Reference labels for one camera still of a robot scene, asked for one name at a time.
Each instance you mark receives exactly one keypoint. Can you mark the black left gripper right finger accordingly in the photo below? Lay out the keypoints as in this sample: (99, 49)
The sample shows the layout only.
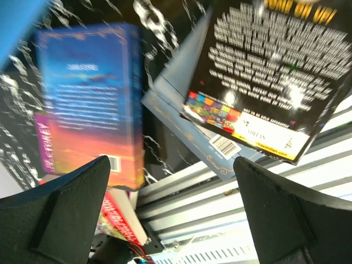
(291, 223)

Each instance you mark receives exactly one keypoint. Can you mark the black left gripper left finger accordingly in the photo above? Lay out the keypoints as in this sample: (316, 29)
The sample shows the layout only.
(55, 222)

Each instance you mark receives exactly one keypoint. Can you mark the black Treehouse book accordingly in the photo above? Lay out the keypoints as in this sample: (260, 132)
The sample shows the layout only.
(271, 73)

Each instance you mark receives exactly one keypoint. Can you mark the Nineteen Eighty-Four grey-blue book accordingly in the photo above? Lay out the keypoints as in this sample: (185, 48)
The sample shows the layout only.
(165, 100)

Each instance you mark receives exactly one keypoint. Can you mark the red Storey Treehouse book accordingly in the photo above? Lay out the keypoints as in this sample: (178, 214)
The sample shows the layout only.
(118, 218)

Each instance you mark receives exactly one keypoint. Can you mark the purple 117-Storey Treehouse book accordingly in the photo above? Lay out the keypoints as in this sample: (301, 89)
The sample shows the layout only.
(44, 137)

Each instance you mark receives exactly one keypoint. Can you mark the Jane Eyre blue orange book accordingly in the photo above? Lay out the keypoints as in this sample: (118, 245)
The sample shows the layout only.
(92, 88)

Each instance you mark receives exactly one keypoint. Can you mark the blue pink yellow bookshelf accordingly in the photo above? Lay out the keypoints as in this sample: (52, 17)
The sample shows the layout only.
(16, 18)

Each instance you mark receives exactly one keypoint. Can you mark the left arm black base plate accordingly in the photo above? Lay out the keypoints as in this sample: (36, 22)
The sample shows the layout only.
(108, 249)

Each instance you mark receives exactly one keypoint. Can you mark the aluminium rail base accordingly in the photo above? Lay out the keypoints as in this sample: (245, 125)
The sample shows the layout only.
(195, 199)

